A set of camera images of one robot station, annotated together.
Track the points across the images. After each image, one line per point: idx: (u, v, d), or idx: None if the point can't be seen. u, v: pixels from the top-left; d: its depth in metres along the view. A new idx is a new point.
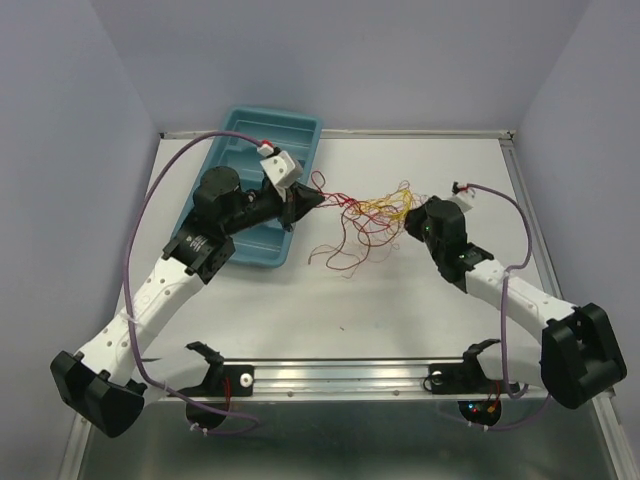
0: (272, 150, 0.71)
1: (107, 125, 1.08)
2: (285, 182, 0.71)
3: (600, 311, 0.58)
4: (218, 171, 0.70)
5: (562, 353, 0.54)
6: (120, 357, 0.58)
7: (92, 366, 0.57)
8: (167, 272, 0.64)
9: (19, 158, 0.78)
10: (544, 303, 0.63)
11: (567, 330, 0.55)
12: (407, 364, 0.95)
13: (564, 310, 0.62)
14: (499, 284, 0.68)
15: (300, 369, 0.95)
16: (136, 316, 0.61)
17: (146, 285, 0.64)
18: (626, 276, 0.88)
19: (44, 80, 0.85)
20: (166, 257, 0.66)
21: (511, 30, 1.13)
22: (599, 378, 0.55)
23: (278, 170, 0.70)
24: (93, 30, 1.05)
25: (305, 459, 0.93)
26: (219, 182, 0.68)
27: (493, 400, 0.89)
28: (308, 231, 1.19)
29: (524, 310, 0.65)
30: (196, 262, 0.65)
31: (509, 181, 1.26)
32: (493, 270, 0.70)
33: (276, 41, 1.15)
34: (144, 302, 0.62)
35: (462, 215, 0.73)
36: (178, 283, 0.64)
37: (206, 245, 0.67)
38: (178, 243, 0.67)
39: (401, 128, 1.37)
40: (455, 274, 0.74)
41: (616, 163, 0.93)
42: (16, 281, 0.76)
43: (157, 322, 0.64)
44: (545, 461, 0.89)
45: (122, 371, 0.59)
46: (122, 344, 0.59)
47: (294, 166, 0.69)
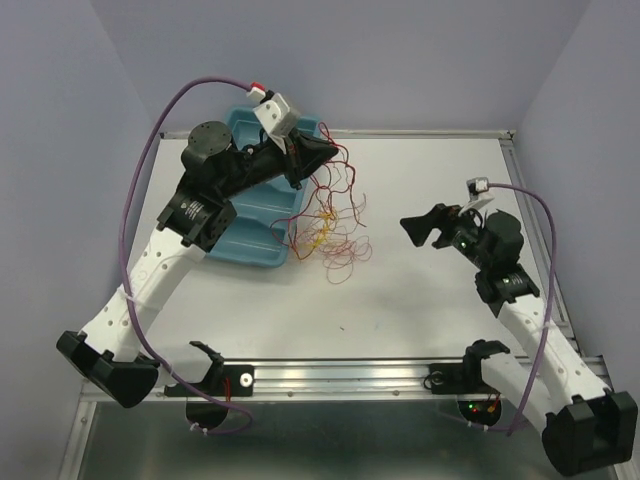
0: (264, 93, 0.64)
1: (107, 124, 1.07)
2: (281, 128, 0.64)
3: (631, 404, 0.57)
4: (208, 126, 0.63)
5: (575, 433, 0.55)
6: (121, 337, 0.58)
7: (95, 347, 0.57)
8: (164, 244, 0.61)
9: (18, 160, 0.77)
10: (576, 372, 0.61)
11: (589, 410, 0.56)
12: (413, 364, 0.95)
13: (594, 388, 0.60)
14: (536, 333, 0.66)
15: (302, 369, 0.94)
16: (135, 293, 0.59)
17: (142, 259, 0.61)
18: (626, 278, 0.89)
19: (42, 81, 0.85)
20: (160, 228, 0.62)
21: (511, 33, 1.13)
22: (598, 456, 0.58)
23: (271, 115, 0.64)
24: (90, 28, 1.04)
25: (306, 459, 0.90)
26: (209, 138, 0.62)
27: (493, 399, 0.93)
28: (309, 229, 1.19)
29: (552, 370, 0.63)
30: (192, 232, 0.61)
31: (508, 181, 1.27)
32: (533, 311, 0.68)
33: (276, 39, 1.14)
34: (142, 278, 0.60)
35: (520, 238, 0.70)
36: (175, 256, 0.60)
37: (202, 211, 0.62)
38: (173, 211, 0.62)
39: (401, 128, 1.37)
40: (491, 295, 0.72)
41: (616, 163, 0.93)
42: (19, 286, 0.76)
43: (160, 296, 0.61)
44: (545, 460, 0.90)
45: (127, 348, 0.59)
46: (123, 323, 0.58)
47: (286, 111, 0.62)
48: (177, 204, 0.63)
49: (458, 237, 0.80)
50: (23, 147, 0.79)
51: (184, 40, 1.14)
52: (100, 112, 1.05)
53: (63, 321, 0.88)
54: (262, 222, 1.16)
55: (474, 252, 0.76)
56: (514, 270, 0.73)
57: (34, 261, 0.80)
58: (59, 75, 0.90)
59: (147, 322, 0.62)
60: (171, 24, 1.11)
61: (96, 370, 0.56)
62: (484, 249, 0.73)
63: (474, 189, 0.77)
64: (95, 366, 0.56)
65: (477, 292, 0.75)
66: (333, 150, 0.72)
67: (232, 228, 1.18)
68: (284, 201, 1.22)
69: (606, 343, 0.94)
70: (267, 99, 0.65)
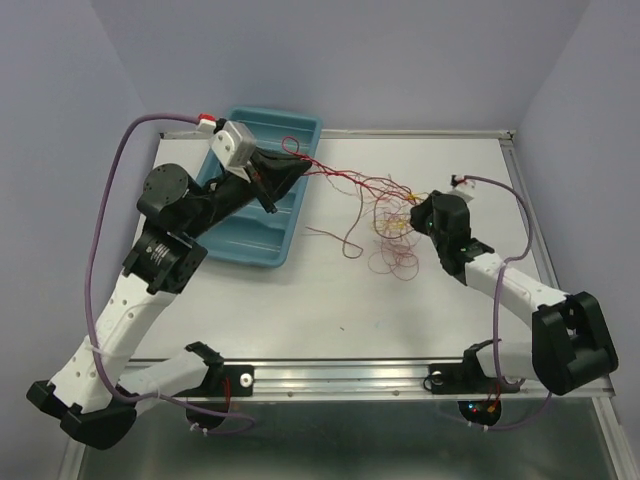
0: (214, 124, 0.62)
1: (107, 125, 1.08)
2: (238, 158, 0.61)
3: (592, 299, 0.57)
4: (164, 168, 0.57)
5: (551, 340, 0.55)
6: (89, 388, 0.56)
7: (63, 399, 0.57)
8: (129, 292, 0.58)
9: (16, 162, 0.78)
10: (537, 290, 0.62)
11: (556, 315, 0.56)
12: (413, 363, 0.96)
13: (556, 296, 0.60)
14: (493, 274, 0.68)
15: (303, 369, 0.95)
16: (101, 344, 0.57)
17: (109, 307, 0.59)
18: (627, 279, 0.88)
19: (40, 82, 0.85)
20: (126, 273, 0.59)
21: (511, 33, 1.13)
22: (588, 366, 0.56)
23: (224, 146, 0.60)
24: (90, 30, 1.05)
25: (306, 459, 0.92)
26: (165, 183, 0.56)
27: (493, 400, 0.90)
28: (309, 229, 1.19)
29: (518, 298, 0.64)
30: (157, 279, 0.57)
31: (509, 181, 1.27)
32: (491, 262, 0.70)
33: (276, 40, 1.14)
34: (108, 328, 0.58)
35: (467, 211, 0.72)
36: (140, 305, 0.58)
37: (168, 254, 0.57)
38: (137, 255, 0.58)
39: (401, 128, 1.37)
40: (455, 266, 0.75)
41: (616, 164, 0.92)
42: (19, 288, 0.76)
43: (128, 343, 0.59)
44: (544, 461, 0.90)
45: (97, 398, 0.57)
46: (90, 374, 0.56)
47: (239, 142, 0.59)
48: (142, 247, 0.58)
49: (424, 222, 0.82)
50: (23, 148, 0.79)
51: (183, 41, 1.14)
52: (101, 114, 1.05)
53: (62, 324, 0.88)
54: (261, 222, 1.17)
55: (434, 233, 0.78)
56: (471, 238, 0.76)
57: (35, 262, 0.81)
58: (59, 76, 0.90)
59: (118, 369, 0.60)
60: (170, 24, 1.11)
61: (65, 422, 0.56)
62: (439, 228, 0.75)
63: (454, 181, 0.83)
64: (64, 419, 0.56)
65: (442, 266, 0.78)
66: (303, 166, 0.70)
67: (231, 228, 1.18)
68: (283, 201, 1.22)
69: None
70: (219, 129, 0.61)
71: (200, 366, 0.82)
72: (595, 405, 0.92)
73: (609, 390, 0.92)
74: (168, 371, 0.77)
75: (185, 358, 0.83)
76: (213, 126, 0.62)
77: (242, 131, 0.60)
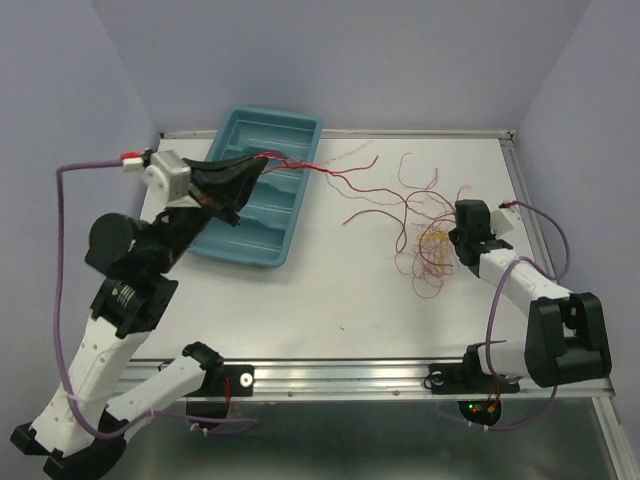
0: (140, 162, 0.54)
1: (107, 124, 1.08)
2: (175, 193, 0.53)
3: (595, 300, 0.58)
4: (107, 217, 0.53)
5: (545, 332, 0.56)
6: (67, 433, 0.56)
7: (44, 443, 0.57)
8: (98, 337, 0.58)
9: (16, 161, 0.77)
10: (543, 285, 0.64)
11: (554, 307, 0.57)
12: (410, 364, 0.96)
13: (559, 293, 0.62)
14: (504, 265, 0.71)
15: (303, 369, 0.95)
16: (76, 389, 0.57)
17: (81, 352, 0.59)
18: (627, 278, 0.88)
19: (40, 81, 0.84)
20: (95, 317, 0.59)
21: (511, 33, 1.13)
22: (577, 364, 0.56)
23: (156, 183, 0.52)
24: (91, 30, 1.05)
25: (306, 459, 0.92)
26: (109, 236, 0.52)
27: (492, 400, 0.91)
28: (310, 229, 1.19)
29: (522, 289, 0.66)
30: (126, 323, 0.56)
31: (509, 181, 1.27)
32: (505, 255, 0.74)
33: (276, 39, 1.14)
34: (82, 373, 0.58)
35: (485, 207, 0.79)
36: (111, 349, 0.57)
37: (135, 296, 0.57)
38: (104, 299, 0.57)
39: (401, 128, 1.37)
40: (472, 257, 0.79)
41: (616, 164, 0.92)
42: (19, 287, 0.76)
43: (104, 384, 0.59)
44: (544, 460, 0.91)
45: (78, 440, 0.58)
46: (67, 419, 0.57)
47: (166, 178, 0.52)
48: (108, 290, 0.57)
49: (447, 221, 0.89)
50: (23, 147, 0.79)
51: (183, 40, 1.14)
52: (100, 113, 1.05)
53: (61, 324, 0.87)
54: (261, 222, 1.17)
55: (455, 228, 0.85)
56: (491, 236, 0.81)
57: (35, 261, 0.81)
58: (59, 75, 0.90)
59: (97, 409, 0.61)
60: (171, 23, 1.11)
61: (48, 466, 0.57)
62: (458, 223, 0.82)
63: (502, 205, 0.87)
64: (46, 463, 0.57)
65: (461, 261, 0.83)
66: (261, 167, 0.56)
67: (231, 228, 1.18)
68: (283, 200, 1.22)
69: None
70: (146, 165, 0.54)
71: (198, 372, 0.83)
72: (595, 405, 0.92)
73: (609, 390, 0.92)
74: (171, 381, 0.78)
75: (181, 364, 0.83)
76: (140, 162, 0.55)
77: (168, 164, 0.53)
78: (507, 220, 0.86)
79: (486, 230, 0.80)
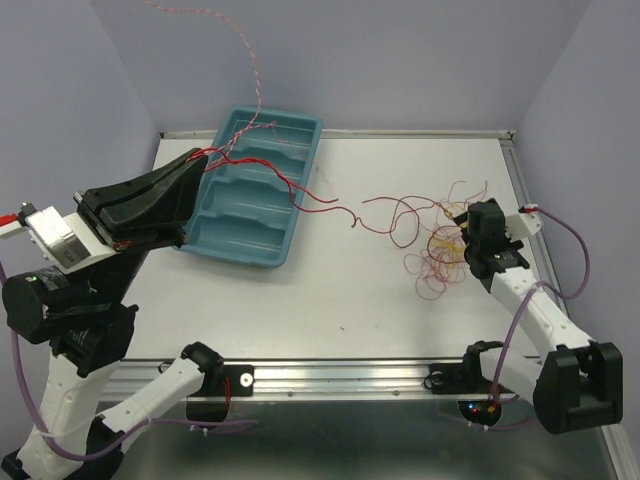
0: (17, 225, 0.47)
1: (106, 124, 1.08)
2: (70, 259, 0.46)
3: (615, 353, 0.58)
4: (12, 284, 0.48)
5: (561, 383, 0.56)
6: (48, 465, 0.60)
7: (31, 472, 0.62)
8: (60, 377, 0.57)
9: (15, 160, 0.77)
10: (561, 327, 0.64)
11: (573, 360, 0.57)
12: (418, 363, 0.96)
13: (578, 340, 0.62)
14: (521, 295, 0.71)
15: (303, 369, 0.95)
16: (50, 427, 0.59)
17: (49, 389, 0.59)
18: (627, 278, 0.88)
19: (40, 81, 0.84)
20: (55, 355, 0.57)
21: (511, 32, 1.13)
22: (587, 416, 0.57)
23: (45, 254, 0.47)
24: (90, 29, 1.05)
25: (305, 460, 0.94)
26: (21, 304, 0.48)
27: (493, 400, 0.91)
28: (309, 229, 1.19)
29: (538, 327, 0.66)
30: (83, 364, 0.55)
31: (509, 181, 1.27)
32: (522, 279, 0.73)
33: (276, 39, 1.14)
34: (53, 410, 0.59)
35: (501, 216, 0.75)
36: (73, 390, 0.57)
37: (89, 336, 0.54)
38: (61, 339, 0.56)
39: (401, 128, 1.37)
40: (484, 269, 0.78)
41: (617, 163, 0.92)
42: None
43: (80, 417, 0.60)
44: (542, 459, 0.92)
45: (64, 468, 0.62)
46: (47, 453, 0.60)
47: (47, 248, 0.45)
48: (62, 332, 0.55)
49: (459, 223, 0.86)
50: (22, 147, 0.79)
51: (183, 40, 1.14)
52: (100, 113, 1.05)
53: None
54: (262, 222, 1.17)
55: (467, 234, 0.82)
56: (505, 248, 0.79)
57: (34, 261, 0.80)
58: (58, 76, 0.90)
59: (82, 436, 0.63)
60: (170, 22, 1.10)
61: None
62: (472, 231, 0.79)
63: (521, 208, 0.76)
64: None
65: (471, 270, 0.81)
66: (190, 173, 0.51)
67: (232, 227, 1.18)
68: (284, 200, 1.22)
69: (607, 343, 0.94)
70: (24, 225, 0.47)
71: (197, 375, 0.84)
72: None
73: None
74: (170, 384, 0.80)
75: (180, 368, 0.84)
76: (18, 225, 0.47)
77: (45, 230, 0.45)
78: (526, 227, 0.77)
79: (501, 238, 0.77)
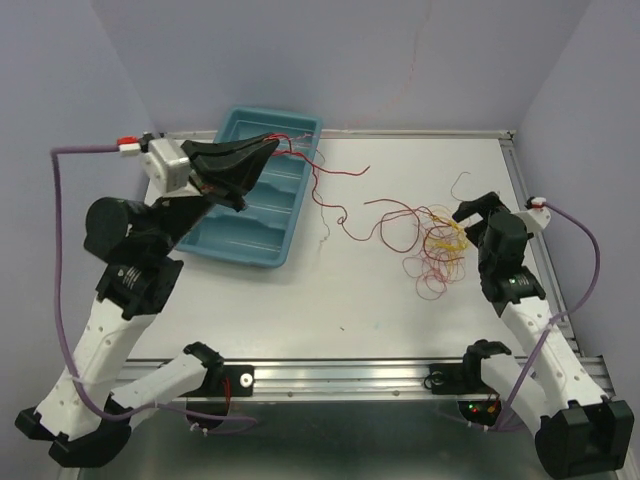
0: (136, 146, 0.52)
1: (107, 124, 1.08)
2: (174, 184, 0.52)
3: (627, 412, 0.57)
4: (101, 203, 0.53)
5: (568, 440, 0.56)
6: (73, 416, 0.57)
7: (49, 427, 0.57)
8: (104, 318, 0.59)
9: (16, 159, 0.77)
10: (575, 378, 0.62)
11: (584, 419, 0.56)
12: (415, 363, 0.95)
13: (591, 394, 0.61)
14: (536, 335, 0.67)
15: (308, 369, 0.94)
16: (82, 373, 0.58)
17: (85, 335, 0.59)
18: (627, 279, 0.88)
19: (40, 81, 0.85)
20: (100, 298, 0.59)
21: (511, 32, 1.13)
22: (586, 463, 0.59)
23: (154, 175, 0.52)
24: (91, 29, 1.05)
25: (305, 460, 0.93)
26: (104, 222, 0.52)
27: (493, 400, 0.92)
28: (309, 229, 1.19)
29: (549, 373, 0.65)
30: (131, 305, 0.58)
31: (509, 181, 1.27)
32: (536, 314, 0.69)
33: (276, 39, 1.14)
34: (87, 357, 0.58)
35: (525, 236, 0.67)
36: (117, 332, 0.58)
37: (140, 279, 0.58)
38: (110, 281, 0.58)
39: (401, 127, 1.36)
40: (497, 293, 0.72)
41: (617, 163, 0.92)
42: (18, 287, 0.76)
43: (110, 368, 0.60)
44: None
45: (86, 423, 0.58)
46: (73, 402, 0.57)
47: (167, 168, 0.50)
48: (113, 273, 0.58)
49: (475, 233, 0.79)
50: (22, 147, 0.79)
51: (183, 40, 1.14)
52: (101, 114, 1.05)
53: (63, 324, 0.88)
54: (261, 222, 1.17)
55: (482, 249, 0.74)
56: (521, 270, 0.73)
57: (34, 260, 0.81)
58: (59, 76, 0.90)
59: (102, 393, 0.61)
60: (170, 23, 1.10)
61: (52, 449, 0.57)
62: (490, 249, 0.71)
63: (529, 203, 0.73)
64: (51, 448, 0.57)
65: (482, 289, 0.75)
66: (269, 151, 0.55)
67: (230, 227, 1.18)
68: (283, 200, 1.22)
69: (607, 343, 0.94)
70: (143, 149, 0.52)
71: (200, 370, 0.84)
72: None
73: (609, 391, 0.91)
74: (174, 376, 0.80)
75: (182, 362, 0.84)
76: (138, 147, 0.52)
77: (167, 153, 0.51)
78: (535, 222, 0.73)
79: (519, 259, 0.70)
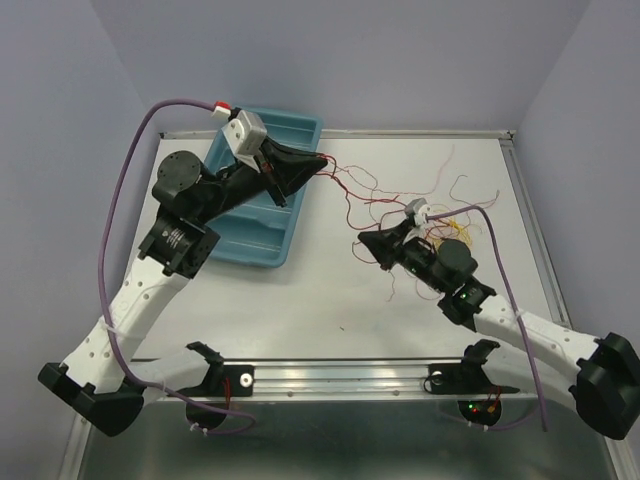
0: (228, 112, 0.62)
1: (106, 123, 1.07)
2: (247, 147, 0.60)
3: (622, 342, 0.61)
4: (176, 156, 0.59)
5: (601, 396, 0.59)
6: (102, 369, 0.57)
7: (76, 379, 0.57)
8: (145, 274, 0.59)
9: (15, 159, 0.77)
10: (565, 341, 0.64)
11: (599, 370, 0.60)
12: (392, 364, 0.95)
13: (587, 346, 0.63)
14: (514, 326, 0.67)
15: (301, 369, 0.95)
16: (116, 324, 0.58)
17: (124, 289, 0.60)
18: (628, 279, 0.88)
19: (39, 80, 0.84)
20: (142, 256, 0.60)
21: (511, 33, 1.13)
22: (634, 404, 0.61)
23: (235, 134, 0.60)
24: (90, 28, 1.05)
25: (305, 459, 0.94)
26: (179, 170, 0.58)
27: (493, 400, 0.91)
28: (310, 229, 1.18)
29: (547, 350, 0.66)
30: (174, 261, 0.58)
31: (508, 181, 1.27)
32: (500, 307, 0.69)
33: (275, 39, 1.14)
34: (123, 309, 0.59)
35: (472, 259, 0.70)
36: (156, 286, 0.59)
37: (184, 238, 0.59)
38: (154, 239, 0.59)
39: (402, 127, 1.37)
40: (461, 314, 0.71)
41: (617, 162, 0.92)
42: (18, 287, 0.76)
43: (143, 325, 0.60)
44: (545, 461, 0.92)
45: (111, 379, 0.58)
46: (104, 354, 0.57)
47: (250, 128, 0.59)
48: (158, 232, 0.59)
49: (408, 262, 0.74)
50: (21, 147, 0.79)
51: (183, 40, 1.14)
52: (100, 113, 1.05)
53: (64, 323, 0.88)
54: (261, 223, 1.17)
55: (427, 274, 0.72)
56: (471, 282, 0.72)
57: (33, 260, 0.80)
58: (58, 76, 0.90)
59: (131, 351, 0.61)
60: (169, 21, 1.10)
61: (77, 401, 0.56)
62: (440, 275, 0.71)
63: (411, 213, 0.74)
64: (77, 399, 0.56)
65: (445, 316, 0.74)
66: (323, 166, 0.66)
67: (230, 227, 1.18)
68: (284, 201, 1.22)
69: None
70: (234, 117, 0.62)
71: (201, 364, 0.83)
72: None
73: None
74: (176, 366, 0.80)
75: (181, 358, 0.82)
76: (228, 114, 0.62)
77: (254, 122, 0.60)
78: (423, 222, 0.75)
79: (470, 276, 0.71)
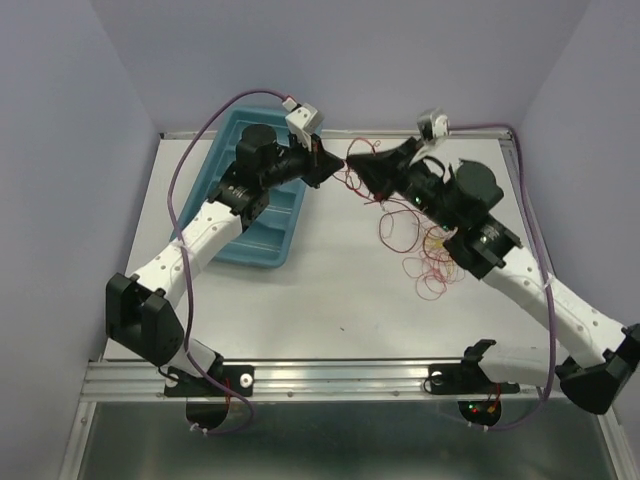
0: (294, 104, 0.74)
1: (106, 123, 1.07)
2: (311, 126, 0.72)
3: None
4: (256, 125, 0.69)
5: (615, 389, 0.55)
6: (173, 278, 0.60)
7: (146, 285, 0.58)
8: (215, 212, 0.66)
9: (16, 160, 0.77)
10: (593, 325, 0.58)
11: (623, 363, 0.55)
12: (385, 364, 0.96)
13: (614, 336, 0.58)
14: (540, 294, 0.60)
15: (299, 369, 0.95)
16: (189, 245, 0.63)
17: (194, 222, 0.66)
18: (627, 278, 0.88)
19: (40, 81, 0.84)
20: (210, 201, 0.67)
21: (511, 34, 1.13)
22: None
23: (302, 115, 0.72)
24: (91, 27, 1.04)
25: (306, 458, 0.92)
26: (257, 133, 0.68)
27: (492, 400, 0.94)
28: (310, 229, 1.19)
29: (570, 329, 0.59)
30: (240, 205, 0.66)
31: (508, 181, 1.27)
32: (526, 268, 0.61)
33: (276, 40, 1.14)
34: (194, 235, 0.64)
35: (498, 190, 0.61)
36: (226, 221, 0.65)
37: (246, 195, 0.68)
38: (221, 190, 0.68)
39: (402, 128, 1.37)
40: (474, 257, 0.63)
41: (616, 162, 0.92)
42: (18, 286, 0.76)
43: (204, 256, 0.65)
44: (544, 461, 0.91)
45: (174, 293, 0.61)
46: (175, 268, 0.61)
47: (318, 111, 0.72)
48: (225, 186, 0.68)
49: (411, 190, 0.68)
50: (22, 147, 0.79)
51: (183, 40, 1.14)
52: (100, 112, 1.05)
53: (64, 323, 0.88)
54: (261, 222, 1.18)
55: (435, 207, 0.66)
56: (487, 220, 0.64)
57: (33, 260, 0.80)
58: (59, 76, 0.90)
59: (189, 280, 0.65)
60: (169, 22, 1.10)
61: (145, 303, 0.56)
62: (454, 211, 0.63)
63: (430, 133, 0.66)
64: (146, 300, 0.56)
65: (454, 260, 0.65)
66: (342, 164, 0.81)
67: None
68: (283, 201, 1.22)
69: None
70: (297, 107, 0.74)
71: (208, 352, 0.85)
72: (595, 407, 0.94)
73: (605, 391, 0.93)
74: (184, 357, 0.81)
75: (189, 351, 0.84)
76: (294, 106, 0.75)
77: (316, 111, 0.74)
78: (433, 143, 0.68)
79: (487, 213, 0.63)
